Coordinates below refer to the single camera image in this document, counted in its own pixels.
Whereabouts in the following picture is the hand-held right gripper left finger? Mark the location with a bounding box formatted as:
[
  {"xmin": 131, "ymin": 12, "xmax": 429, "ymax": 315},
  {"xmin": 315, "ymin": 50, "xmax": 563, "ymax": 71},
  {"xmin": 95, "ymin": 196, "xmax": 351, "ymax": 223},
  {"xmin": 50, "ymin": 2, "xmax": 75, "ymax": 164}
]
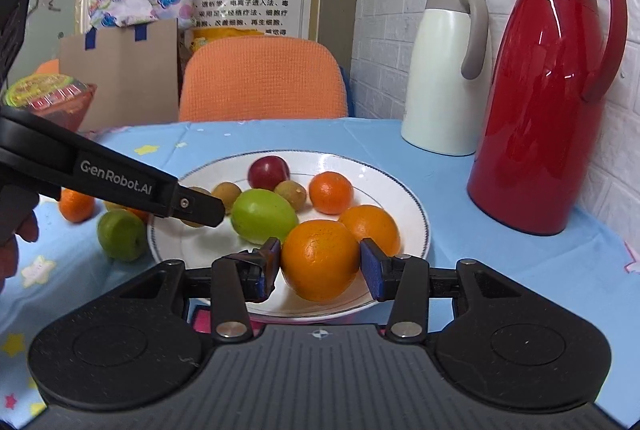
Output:
[{"xmin": 117, "ymin": 237, "xmax": 282, "ymax": 343}]

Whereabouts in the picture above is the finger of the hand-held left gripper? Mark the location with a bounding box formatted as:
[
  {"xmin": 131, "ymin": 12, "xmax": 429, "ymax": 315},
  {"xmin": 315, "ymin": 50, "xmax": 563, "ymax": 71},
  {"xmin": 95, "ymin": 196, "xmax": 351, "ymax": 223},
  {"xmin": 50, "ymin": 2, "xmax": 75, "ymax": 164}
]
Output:
[{"xmin": 172, "ymin": 184, "xmax": 226, "ymax": 227}]

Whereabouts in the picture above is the instant noodle cup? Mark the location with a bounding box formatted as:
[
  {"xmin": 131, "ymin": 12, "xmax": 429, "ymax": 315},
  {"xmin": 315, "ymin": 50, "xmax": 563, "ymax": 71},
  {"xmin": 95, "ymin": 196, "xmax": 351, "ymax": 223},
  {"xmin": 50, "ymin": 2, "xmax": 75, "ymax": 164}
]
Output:
[{"xmin": 2, "ymin": 74, "xmax": 86, "ymax": 111}]

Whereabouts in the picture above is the large orange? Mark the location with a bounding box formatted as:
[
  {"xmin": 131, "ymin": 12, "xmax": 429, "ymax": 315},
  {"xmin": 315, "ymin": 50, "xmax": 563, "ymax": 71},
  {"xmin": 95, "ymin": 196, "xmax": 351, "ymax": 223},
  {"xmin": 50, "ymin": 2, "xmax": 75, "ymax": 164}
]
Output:
[
  {"xmin": 338, "ymin": 204, "xmax": 402, "ymax": 256},
  {"xmin": 280, "ymin": 219, "xmax": 362, "ymax": 302}
]

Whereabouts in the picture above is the dark red plum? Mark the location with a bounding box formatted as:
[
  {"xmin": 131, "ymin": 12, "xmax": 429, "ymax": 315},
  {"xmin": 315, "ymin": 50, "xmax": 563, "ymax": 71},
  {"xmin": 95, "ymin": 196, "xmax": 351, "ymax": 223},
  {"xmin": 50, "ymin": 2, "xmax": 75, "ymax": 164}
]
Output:
[{"xmin": 248, "ymin": 155, "xmax": 291, "ymax": 191}]

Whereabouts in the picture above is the yellow plastic bag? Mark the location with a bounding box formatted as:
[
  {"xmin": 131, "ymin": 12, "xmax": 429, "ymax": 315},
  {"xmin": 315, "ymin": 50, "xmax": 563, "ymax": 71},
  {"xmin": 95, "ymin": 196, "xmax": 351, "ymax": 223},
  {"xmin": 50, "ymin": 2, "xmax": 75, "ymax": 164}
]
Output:
[{"xmin": 192, "ymin": 27, "xmax": 266, "ymax": 48}]

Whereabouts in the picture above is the white plate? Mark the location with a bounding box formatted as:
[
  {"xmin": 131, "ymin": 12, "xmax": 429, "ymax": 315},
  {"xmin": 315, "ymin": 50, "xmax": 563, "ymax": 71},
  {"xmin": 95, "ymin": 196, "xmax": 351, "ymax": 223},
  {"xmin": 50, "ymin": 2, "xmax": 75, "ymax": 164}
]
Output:
[{"xmin": 148, "ymin": 150, "xmax": 432, "ymax": 318}]

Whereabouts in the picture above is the small mandarin with stem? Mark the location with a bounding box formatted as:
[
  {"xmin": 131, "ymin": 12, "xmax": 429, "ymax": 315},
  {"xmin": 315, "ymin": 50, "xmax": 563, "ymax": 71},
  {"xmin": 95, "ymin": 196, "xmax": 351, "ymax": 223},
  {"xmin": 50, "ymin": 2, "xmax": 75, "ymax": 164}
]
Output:
[{"xmin": 58, "ymin": 189, "xmax": 96, "ymax": 224}]

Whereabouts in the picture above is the pink plastic bowl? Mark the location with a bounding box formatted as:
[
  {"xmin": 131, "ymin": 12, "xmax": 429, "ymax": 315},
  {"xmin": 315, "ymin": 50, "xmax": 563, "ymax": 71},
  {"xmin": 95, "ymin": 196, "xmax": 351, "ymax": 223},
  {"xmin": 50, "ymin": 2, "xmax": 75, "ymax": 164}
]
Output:
[{"xmin": 0, "ymin": 82, "xmax": 98, "ymax": 133}]

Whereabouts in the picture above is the blue printed tablecloth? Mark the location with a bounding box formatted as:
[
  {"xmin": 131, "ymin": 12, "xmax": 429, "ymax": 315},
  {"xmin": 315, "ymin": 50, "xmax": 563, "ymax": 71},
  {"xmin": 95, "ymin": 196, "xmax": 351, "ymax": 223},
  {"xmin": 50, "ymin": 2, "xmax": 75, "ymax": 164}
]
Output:
[{"xmin": 0, "ymin": 117, "xmax": 640, "ymax": 430}]

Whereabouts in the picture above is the person's left hand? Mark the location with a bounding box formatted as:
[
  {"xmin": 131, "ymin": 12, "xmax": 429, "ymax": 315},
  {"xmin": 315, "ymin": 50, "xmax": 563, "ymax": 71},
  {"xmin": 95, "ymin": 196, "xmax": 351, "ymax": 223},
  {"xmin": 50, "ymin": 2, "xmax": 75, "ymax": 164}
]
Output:
[{"xmin": 0, "ymin": 209, "xmax": 40, "ymax": 293}]

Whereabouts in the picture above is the red thermos jug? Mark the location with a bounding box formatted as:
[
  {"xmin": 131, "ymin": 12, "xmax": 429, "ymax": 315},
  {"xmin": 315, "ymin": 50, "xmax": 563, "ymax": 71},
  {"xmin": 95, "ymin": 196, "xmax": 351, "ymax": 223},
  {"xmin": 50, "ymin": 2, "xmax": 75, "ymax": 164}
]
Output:
[{"xmin": 466, "ymin": 0, "xmax": 628, "ymax": 236}]

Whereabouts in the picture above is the brown longan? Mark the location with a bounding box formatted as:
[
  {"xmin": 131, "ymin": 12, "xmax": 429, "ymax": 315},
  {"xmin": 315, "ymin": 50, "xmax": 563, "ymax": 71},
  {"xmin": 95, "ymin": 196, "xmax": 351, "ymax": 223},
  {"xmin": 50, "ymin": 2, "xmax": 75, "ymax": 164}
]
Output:
[
  {"xmin": 180, "ymin": 186, "xmax": 213, "ymax": 229},
  {"xmin": 273, "ymin": 180, "xmax": 307, "ymax": 211},
  {"xmin": 211, "ymin": 181, "xmax": 243, "ymax": 215}
]

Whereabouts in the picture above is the white thermos jug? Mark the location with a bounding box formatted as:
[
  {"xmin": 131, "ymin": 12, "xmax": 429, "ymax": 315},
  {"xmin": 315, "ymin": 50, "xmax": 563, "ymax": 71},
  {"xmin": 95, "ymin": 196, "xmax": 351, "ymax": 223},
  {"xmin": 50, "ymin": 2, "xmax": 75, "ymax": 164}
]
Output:
[{"xmin": 401, "ymin": 0, "xmax": 493, "ymax": 156}]

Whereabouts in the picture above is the green apple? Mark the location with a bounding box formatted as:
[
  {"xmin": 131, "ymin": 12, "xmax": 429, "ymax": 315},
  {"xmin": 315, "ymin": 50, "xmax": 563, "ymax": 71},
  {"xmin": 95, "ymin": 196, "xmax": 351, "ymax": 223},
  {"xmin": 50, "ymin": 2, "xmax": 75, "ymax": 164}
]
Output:
[{"xmin": 97, "ymin": 209, "xmax": 149, "ymax": 262}]

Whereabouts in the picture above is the brown cardboard box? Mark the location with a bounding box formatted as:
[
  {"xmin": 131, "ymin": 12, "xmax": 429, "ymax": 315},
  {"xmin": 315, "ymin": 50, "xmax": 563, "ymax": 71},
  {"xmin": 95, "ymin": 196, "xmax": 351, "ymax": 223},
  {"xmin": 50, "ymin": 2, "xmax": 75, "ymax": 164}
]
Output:
[{"xmin": 57, "ymin": 17, "xmax": 181, "ymax": 132}]

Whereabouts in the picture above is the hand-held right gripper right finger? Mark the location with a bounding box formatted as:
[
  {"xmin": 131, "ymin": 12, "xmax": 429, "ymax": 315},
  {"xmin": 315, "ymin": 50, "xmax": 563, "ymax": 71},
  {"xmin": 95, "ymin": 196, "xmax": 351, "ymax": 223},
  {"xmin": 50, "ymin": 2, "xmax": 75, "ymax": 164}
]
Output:
[{"xmin": 360, "ymin": 237, "xmax": 526, "ymax": 343}]

